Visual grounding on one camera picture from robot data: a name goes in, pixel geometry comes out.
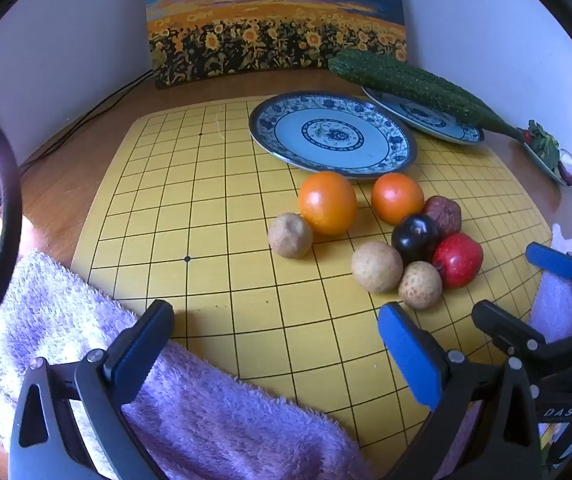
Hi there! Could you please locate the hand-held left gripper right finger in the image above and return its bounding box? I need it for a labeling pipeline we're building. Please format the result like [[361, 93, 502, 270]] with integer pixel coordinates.
[[377, 302, 542, 480]]

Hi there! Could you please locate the purple fluffy towel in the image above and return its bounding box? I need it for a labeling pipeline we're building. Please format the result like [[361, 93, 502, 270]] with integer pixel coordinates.
[[0, 249, 371, 480]]

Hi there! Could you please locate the pink cloth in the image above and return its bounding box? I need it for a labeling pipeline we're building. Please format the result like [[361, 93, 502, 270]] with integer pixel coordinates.
[[528, 223, 572, 343]]

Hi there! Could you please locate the brown longan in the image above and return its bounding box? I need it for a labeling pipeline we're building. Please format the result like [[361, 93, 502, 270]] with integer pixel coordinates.
[[267, 212, 314, 260], [351, 241, 405, 294], [398, 261, 443, 308]]

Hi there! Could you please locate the blue floral patterned plate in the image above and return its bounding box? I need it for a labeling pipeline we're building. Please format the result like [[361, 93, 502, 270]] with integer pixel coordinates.
[[248, 91, 418, 180]]

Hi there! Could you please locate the black cable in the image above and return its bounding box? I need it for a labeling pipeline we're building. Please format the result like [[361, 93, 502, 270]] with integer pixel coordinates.
[[18, 71, 154, 173]]

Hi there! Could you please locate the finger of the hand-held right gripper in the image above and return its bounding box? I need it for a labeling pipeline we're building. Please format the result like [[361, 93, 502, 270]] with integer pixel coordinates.
[[525, 241, 572, 307], [471, 300, 572, 382]]

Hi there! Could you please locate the sunflower field painting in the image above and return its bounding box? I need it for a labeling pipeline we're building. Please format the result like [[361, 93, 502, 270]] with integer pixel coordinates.
[[145, 0, 409, 90]]

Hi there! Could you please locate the blue white rimmed plate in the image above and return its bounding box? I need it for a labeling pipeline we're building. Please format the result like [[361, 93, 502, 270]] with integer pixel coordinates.
[[362, 85, 486, 146]]

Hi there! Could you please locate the dark purple plum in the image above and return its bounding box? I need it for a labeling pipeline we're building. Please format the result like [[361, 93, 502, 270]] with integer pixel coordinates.
[[391, 213, 442, 264]]

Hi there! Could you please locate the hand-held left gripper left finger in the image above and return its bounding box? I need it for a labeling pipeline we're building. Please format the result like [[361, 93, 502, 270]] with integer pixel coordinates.
[[8, 299, 177, 480]]

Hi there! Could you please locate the wrinkled dark red date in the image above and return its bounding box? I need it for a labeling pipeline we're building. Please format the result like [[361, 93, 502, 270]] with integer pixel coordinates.
[[422, 195, 463, 237]]

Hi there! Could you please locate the green bitter gourd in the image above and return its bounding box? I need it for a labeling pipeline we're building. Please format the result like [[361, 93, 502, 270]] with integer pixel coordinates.
[[328, 50, 524, 141]]

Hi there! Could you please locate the yellow grid game board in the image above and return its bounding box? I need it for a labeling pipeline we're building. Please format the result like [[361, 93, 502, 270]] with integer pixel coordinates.
[[70, 95, 554, 448]]

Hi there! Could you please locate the deep orange fruit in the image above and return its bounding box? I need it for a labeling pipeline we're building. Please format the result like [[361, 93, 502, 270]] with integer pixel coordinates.
[[371, 172, 425, 226]]

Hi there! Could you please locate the pale orange fruit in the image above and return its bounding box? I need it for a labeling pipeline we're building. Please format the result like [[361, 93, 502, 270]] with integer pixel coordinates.
[[298, 171, 358, 237]]

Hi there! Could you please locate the dish of green vegetables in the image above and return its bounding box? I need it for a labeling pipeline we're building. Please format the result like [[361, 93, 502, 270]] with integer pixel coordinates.
[[522, 120, 567, 186]]

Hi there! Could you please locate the red apple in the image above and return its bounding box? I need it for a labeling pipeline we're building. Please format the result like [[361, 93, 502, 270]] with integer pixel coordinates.
[[432, 233, 484, 289]]

